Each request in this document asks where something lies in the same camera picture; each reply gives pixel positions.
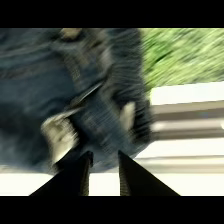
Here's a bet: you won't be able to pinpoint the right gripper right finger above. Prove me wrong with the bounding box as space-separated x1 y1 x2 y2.
117 149 181 197

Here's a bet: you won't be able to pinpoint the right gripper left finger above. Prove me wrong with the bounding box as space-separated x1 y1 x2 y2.
29 150 95 197

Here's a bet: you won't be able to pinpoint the dark blue jeans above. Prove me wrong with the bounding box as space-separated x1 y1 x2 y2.
0 28 155 175

